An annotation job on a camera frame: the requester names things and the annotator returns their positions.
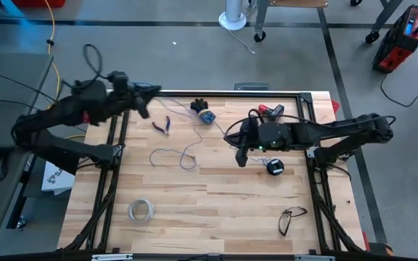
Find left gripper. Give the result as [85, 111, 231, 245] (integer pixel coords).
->
[105, 83, 163, 120]

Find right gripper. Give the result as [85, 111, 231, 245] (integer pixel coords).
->
[224, 119, 264, 168]

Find thin blue wire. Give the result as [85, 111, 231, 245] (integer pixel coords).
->
[132, 81, 274, 172]

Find black wire spool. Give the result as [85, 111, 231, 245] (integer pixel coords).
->
[266, 158, 285, 176]

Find red black tool battery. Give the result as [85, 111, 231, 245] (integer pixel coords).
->
[258, 104, 285, 123]

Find black glove blue yellow cuff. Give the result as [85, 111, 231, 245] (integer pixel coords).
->
[189, 98, 217, 125]

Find grey metal plate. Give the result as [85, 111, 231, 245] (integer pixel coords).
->
[234, 83, 270, 91]

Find black safety glasses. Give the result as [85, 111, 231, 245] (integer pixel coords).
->
[277, 206, 308, 237]

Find clear tape roll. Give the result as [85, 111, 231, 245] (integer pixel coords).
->
[127, 198, 155, 223]

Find black angled stand bar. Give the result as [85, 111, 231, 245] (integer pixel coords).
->
[30, 143, 81, 175]

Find white pole base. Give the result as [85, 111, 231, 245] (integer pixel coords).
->
[218, 0, 248, 31]

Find white printed box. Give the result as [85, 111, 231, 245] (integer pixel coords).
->
[41, 159, 76, 196]

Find wooden table on casters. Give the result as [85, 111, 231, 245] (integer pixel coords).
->
[253, 0, 404, 44]

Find grey desk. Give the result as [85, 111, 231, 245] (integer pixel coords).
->
[0, 53, 54, 246]

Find red plastic crate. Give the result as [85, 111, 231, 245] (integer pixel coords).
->
[12, 0, 67, 9]

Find red black tool case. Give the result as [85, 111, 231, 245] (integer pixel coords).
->
[372, 4, 418, 74]

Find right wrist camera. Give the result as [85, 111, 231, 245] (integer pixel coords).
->
[243, 117, 259, 137]

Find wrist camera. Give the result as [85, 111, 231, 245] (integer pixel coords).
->
[243, 117, 259, 137]
[107, 70, 129, 91]

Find red blue handled pliers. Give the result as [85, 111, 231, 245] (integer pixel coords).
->
[152, 115, 172, 136]

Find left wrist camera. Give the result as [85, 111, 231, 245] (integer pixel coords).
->
[107, 70, 129, 91]

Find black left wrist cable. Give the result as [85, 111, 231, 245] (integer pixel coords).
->
[83, 43, 110, 81]

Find white floor cable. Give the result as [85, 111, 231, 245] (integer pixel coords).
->
[226, 28, 256, 56]

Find yellow power cable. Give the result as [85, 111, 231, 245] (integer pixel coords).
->
[43, 0, 65, 109]

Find silver metal bracket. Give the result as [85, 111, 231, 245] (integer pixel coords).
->
[91, 253, 134, 261]
[294, 254, 336, 261]

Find black floor cable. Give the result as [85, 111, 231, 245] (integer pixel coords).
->
[380, 72, 418, 108]

